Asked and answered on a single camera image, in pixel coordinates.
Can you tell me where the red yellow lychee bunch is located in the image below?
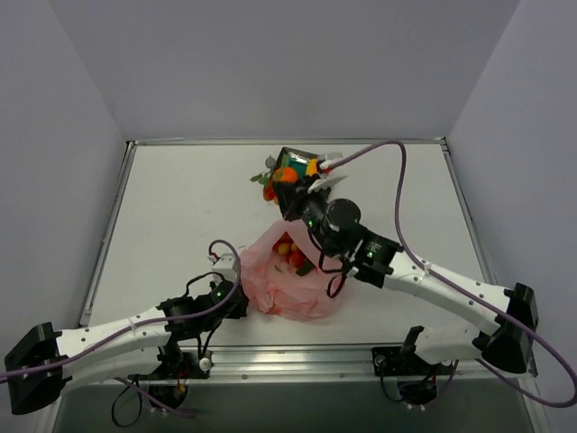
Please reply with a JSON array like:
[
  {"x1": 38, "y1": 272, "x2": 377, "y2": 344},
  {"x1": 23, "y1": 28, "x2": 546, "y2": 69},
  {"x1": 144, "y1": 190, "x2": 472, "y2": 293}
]
[{"x1": 272, "y1": 241, "x2": 315, "y2": 276}]

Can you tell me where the yellow fake mango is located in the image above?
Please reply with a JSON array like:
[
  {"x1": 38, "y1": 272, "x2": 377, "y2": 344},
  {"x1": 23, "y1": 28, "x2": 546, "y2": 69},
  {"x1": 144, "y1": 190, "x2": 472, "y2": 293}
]
[{"x1": 305, "y1": 159, "x2": 318, "y2": 177}]

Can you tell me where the orange fake tangerine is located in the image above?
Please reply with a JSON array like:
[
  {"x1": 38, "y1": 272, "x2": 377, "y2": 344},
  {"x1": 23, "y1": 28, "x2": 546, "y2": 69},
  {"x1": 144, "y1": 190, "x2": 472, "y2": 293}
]
[{"x1": 272, "y1": 166, "x2": 298, "y2": 183}]

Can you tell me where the red cherry tomato bunch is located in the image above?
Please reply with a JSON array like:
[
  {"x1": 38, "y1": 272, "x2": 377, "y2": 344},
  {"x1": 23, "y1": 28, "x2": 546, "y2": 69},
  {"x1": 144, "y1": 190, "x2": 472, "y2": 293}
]
[{"x1": 250, "y1": 169, "x2": 281, "y2": 204}]

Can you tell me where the pink plastic bag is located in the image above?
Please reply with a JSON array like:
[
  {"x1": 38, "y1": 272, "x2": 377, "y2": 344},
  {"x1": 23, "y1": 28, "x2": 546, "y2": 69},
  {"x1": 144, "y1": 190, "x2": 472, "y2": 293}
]
[{"x1": 240, "y1": 220, "x2": 340, "y2": 322}]

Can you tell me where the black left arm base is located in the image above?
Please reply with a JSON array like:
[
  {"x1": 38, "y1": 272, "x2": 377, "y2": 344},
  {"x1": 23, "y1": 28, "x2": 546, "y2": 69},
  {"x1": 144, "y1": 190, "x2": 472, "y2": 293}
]
[{"x1": 144, "y1": 347, "x2": 213, "y2": 409}]

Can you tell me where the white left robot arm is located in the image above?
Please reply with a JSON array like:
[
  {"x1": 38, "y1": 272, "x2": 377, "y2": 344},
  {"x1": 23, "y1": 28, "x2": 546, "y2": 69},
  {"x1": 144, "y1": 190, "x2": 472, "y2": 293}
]
[{"x1": 1, "y1": 280, "x2": 248, "y2": 415}]

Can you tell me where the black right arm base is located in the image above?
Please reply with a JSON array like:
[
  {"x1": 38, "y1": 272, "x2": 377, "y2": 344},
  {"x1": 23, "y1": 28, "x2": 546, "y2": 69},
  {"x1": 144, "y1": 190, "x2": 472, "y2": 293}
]
[{"x1": 371, "y1": 346, "x2": 458, "y2": 410}]

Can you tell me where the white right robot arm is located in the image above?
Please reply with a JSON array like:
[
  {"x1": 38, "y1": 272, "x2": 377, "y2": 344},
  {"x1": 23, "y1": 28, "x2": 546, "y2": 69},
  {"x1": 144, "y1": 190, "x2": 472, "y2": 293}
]
[{"x1": 273, "y1": 176, "x2": 538, "y2": 373}]

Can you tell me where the dark square teal plate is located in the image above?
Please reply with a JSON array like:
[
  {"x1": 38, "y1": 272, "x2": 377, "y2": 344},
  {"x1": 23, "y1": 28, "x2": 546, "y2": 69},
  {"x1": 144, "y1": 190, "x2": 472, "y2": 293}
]
[{"x1": 272, "y1": 146, "x2": 321, "y2": 178}]

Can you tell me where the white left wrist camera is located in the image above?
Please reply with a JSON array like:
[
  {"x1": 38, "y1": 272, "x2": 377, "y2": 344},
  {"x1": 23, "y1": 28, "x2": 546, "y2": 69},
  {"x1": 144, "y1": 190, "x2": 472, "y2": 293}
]
[{"x1": 211, "y1": 253, "x2": 239, "y2": 283}]

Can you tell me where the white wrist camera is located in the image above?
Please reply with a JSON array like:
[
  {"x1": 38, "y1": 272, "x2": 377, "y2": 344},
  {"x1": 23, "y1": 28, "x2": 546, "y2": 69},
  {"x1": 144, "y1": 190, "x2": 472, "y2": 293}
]
[
  {"x1": 211, "y1": 253, "x2": 239, "y2": 283},
  {"x1": 307, "y1": 152, "x2": 348, "y2": 193}
]

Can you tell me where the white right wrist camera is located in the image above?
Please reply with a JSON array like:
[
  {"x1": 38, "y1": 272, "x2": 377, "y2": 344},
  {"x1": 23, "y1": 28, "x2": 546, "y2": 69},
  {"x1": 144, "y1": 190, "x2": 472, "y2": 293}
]
[{"x1": 307, "y1": 152, "x2": 348, "y2": 193}]

